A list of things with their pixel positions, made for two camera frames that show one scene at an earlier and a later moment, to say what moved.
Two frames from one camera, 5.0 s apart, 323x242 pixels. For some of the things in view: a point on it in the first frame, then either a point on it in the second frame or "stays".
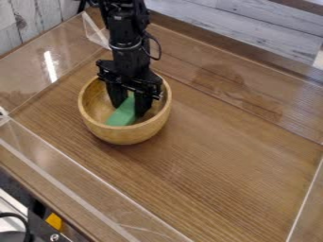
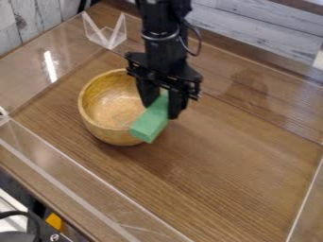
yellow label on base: [55, 220] stays
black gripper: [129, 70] to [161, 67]
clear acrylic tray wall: [101, 212] stays
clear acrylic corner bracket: [99, 36] stays
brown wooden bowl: [97, 110] stays
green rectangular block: [125, 114] to [154, 119]
